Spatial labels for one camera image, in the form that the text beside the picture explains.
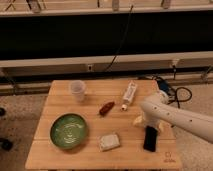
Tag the clear plastic cup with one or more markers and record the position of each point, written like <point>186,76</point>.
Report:
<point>77,89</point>

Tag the red chili pepper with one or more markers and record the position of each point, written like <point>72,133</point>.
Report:
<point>106,108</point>

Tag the black chair caster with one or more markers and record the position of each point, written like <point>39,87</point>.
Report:
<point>6,144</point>

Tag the white wall socket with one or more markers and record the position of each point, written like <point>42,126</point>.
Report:
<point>90,68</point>

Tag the white tube with cap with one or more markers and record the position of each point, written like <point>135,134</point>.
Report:
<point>129,95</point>

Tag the green ceramic bowl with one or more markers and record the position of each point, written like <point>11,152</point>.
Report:
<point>68,131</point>

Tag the white sponge block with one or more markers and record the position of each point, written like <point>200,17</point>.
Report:
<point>109,141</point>

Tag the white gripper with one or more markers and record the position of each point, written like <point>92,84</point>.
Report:
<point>149,120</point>

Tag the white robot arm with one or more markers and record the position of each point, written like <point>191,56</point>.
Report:
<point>155,108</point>

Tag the black eraser block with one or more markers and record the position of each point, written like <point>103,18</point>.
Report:
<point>150,139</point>

